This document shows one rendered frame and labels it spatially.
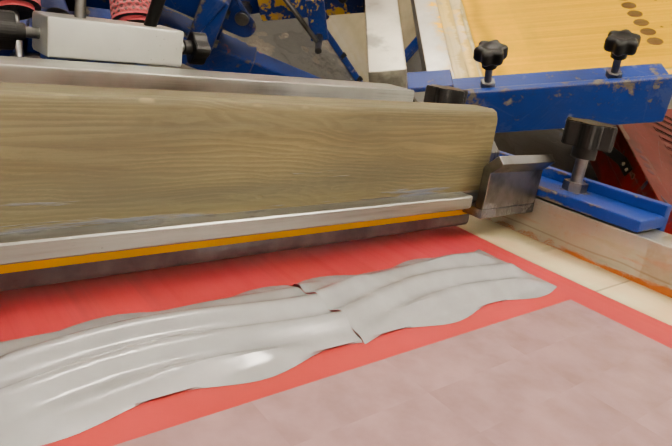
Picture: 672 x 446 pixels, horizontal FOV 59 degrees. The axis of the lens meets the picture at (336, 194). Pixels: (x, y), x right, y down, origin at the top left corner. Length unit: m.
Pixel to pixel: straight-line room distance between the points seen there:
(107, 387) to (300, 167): 0.17
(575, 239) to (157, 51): 0.42
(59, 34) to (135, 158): 0.29
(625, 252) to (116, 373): 0.37
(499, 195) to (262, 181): 0.21
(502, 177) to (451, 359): 0.21
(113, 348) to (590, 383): 0.23
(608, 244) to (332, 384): 0.29
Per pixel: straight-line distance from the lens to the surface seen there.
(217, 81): 0.59
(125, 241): 0.31
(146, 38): 0.61
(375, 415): 0.27
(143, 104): 0.31
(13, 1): 0.70
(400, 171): 0.42
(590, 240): 0.52
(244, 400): 0.26
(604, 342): 0.39
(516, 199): 0.51
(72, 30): 0.59
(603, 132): 0.52
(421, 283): 0.38
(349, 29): 3.23
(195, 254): 0.36
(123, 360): 0.27
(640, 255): 0.50
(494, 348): 0.34
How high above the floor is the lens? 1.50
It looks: 39 degrees down
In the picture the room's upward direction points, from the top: 35 degrees clockwise
